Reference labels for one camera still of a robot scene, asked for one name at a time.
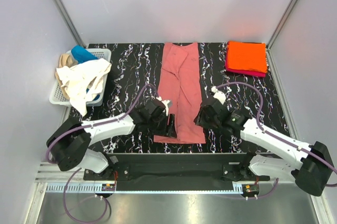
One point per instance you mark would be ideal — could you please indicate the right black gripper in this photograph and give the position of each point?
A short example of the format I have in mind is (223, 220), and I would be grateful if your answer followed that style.
(199, 119)

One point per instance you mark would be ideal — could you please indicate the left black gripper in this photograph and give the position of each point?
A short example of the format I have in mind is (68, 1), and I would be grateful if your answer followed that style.
(168, 130)

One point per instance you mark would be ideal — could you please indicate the salmon pink t-shirt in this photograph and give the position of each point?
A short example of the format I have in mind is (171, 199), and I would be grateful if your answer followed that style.
(180, 83)

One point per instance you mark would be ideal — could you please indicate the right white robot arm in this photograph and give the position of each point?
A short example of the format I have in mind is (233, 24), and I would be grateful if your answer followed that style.
(308, 166)

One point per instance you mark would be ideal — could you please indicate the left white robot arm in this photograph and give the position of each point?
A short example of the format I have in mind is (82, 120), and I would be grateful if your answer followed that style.
(69, 146)

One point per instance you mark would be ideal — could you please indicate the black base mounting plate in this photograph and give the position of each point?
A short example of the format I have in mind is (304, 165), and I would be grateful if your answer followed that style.
(174, 173)

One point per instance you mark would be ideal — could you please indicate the folded orange t-shirt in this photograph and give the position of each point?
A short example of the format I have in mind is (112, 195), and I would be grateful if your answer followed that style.
(244, 56)

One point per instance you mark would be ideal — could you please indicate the white plastic laundry basket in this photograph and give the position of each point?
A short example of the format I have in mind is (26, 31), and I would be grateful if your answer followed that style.
(56, 96)

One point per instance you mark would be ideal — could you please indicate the white t-shirt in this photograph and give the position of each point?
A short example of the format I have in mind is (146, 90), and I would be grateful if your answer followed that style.
(83, 82)

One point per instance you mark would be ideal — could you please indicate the blue t-shirt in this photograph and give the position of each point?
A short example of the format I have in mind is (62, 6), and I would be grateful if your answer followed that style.
(82, 55)

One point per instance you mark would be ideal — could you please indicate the beige t-shirt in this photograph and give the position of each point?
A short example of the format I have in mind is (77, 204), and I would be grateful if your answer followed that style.
(64, 60)

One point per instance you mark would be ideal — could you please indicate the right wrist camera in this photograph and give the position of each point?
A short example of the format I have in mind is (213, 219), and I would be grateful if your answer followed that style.
(219, 95)

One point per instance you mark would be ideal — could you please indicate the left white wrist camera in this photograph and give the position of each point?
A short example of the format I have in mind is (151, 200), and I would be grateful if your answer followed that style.
(167, 104)

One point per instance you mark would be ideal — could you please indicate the white slotted cable duct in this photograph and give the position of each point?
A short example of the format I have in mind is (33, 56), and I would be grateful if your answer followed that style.
(110, 188)

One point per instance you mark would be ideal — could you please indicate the right aluminium frame post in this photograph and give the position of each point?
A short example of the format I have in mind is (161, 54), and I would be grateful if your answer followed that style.
(283, 20)

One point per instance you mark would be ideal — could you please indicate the aluminium frame post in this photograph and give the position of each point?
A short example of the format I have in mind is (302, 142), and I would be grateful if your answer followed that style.
(283, 20)
(69, 23)

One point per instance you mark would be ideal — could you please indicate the left aluminium frame post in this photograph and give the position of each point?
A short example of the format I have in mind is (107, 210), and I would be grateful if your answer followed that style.
(69, 23)

